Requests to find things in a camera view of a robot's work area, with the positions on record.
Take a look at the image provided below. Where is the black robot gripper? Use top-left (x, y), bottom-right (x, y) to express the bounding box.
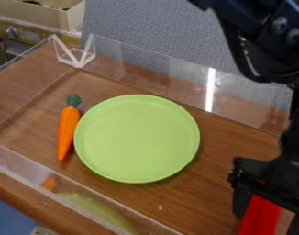
top-left (228, 156), bottom-right (299, 235)

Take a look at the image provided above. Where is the red plastic block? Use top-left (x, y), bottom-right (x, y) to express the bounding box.
top-left (238, 195), bottom-right (282, 235)

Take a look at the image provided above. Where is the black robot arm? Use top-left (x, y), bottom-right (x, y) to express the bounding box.
top-left (188, 0), bottom-right (299, 235)

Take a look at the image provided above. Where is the green round plate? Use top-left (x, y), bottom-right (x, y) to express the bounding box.
top-left (74, 95), bottom-right (202, 184)

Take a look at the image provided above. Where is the orange toy carrot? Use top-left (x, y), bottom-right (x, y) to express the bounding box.
top-left (56, 95), bottom-right (83, 161)

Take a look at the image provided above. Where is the cardboard box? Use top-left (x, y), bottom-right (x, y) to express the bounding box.
top-left (0, 0), bottom-right (86, 31)

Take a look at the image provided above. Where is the wooden shelf with knob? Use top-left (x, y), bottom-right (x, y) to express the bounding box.
top-left (0, 17), bottom-right (82, 45)

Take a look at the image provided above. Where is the clear acrylic enclosure wall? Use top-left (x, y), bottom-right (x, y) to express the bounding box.
top-left (0, 41), bottom-right (291, 235)

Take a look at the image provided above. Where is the clear acrylic corner bracket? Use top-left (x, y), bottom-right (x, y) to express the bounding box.
top-left (52, 35), bottom-right (96, 68)

